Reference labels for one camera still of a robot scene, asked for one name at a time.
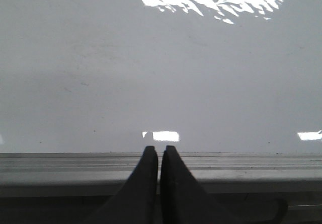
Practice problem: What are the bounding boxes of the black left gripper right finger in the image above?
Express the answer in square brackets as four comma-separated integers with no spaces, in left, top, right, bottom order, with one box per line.
[160,145,288,224]

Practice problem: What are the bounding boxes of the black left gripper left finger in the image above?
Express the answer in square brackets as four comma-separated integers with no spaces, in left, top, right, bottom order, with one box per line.
[85,146,158,223]

